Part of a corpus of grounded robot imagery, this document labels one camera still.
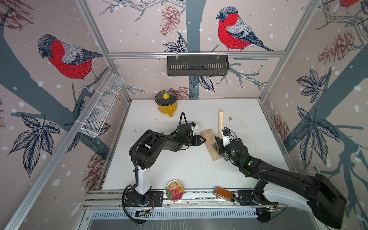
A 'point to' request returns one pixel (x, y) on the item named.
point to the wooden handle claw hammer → (220, 122)
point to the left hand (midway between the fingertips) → (206, 138)
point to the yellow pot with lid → (166, 100)
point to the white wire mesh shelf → (95, 120)
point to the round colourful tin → (175, 190)
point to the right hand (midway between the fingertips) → (217, 134)
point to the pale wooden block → (212, 144)
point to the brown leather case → (224, 194)
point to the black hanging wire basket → (189, 65)
